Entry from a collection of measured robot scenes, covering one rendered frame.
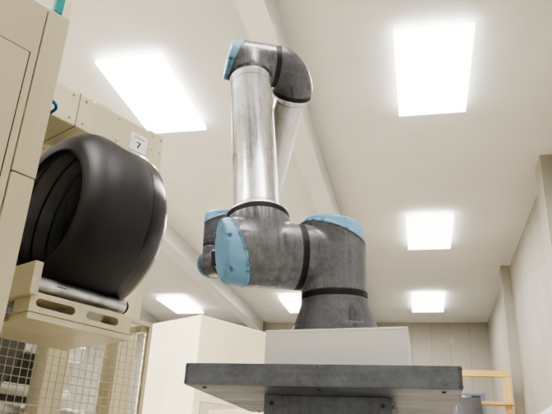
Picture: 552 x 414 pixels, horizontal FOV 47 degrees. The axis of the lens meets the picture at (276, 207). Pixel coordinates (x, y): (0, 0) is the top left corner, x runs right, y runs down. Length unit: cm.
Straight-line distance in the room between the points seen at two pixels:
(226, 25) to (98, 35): 107
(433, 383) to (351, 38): 428
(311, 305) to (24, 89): 72
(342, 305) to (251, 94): 60
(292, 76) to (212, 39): 357
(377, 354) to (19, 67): 88
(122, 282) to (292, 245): 87
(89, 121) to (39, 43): 131
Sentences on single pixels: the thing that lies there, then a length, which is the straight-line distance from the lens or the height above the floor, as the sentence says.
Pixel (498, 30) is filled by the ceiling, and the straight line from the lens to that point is 532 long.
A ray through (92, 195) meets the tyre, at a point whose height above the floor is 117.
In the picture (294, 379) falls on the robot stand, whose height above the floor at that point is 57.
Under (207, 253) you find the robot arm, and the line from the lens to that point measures 202.
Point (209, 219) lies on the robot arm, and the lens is 203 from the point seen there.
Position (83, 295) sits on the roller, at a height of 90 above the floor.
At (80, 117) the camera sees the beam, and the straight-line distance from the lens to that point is 264.
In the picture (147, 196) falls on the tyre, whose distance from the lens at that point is 209.
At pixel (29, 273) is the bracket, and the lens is 194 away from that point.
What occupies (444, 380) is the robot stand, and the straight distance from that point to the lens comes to 115.
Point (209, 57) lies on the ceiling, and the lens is 551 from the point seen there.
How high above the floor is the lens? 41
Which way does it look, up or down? 23 degrees up
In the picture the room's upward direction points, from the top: 3 degrees clockwise
